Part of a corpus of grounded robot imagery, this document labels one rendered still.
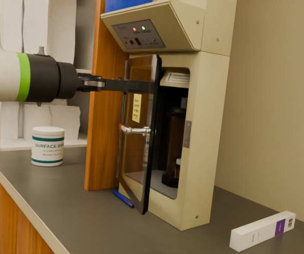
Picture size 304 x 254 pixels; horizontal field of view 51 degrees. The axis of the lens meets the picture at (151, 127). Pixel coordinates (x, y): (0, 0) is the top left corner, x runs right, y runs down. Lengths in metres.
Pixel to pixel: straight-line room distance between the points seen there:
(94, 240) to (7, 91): 0.41
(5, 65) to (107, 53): 0.52
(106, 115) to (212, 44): 0.44
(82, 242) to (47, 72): 0.40
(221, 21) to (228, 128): 0.54
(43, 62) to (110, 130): 0.52
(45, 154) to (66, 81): 0.76
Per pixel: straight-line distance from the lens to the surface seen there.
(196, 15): 0.81
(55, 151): 1.39
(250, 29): 1.28
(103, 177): 1.14
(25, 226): 1.17
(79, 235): 0.84
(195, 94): 0.81
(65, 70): 0.66
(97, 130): 1.08
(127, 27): 0.93
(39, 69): 0.63
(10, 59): 0.62
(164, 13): 0.79
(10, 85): 0.61
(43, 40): 1.95
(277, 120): 1.18
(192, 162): 0.84
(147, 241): 0.83
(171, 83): 0.91
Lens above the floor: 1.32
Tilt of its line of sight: 8 degrees down
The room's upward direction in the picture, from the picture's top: 5 degrees clockwise
